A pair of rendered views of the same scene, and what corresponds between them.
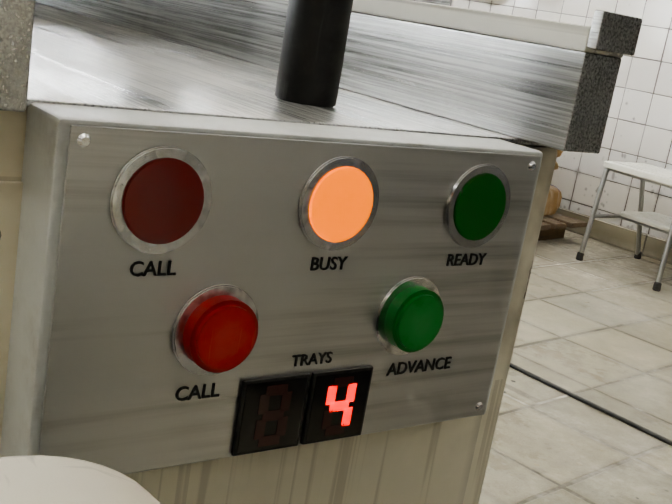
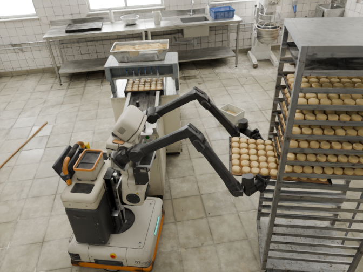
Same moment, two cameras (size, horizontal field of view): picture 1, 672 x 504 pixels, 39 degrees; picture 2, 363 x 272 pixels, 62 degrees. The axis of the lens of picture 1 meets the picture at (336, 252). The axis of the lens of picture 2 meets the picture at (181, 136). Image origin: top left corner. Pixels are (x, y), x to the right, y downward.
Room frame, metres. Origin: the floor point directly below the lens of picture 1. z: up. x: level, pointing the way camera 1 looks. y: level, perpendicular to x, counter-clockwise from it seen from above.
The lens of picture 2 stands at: (-1.04, -1.61, 2.26)
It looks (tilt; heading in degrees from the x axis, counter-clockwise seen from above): 35 degrees down; 39
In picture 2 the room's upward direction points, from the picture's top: 3 degrees counter-clockwise
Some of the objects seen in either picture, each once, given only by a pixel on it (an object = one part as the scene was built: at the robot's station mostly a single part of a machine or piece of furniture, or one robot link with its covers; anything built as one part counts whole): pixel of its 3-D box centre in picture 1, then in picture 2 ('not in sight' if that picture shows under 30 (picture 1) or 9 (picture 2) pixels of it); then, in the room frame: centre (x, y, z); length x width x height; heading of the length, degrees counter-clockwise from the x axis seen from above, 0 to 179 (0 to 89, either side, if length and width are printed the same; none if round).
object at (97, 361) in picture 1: (301, 288); (139, 141); (0.40, 0.01, 0.77); 0.24 x 0.04 x 0.14; 128
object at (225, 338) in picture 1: (217, 331); not in sight; (0.35, 0.04, 0.76); 0.03 x 0.02 x 0.03; 128
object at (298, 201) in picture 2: not in sight; (301, 201); (0.84, -1.29, 0.42); 0.64 x 0.03 x 0.03; 120
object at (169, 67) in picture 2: not in sight; (143, 74); (1.08, 0.55, 1.01); 0.72 x 0.33 x 0.34; 128
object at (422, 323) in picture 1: (410, 316); not in sight; (0.41, -0.04, 0.76); 0.03 x 0.02 x 0.03; 128
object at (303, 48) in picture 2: not in sight; (278, 186); (0.32, -1.23, 0.97); 0.03 x 0.03 x 1.70; 30
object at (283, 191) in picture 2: not in sight; (303, 193); (0.84, -1.29, 0.51); 0.64 x 0.03 x 0.03; 120
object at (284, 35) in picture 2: not in sight; (269, 142); (0.71, -1.01, 0.97); 0.03 x 0.03 x 1.70; 30
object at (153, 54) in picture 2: not in sight; (141, 52); (1.08, 0.55, 1.25); 0.56 x 0.29 x 0.14; 128
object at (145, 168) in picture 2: not in sight; (143, 160); (0.08, -0.36, 0.93); 0.28 x 0.16 x 0.22; 30
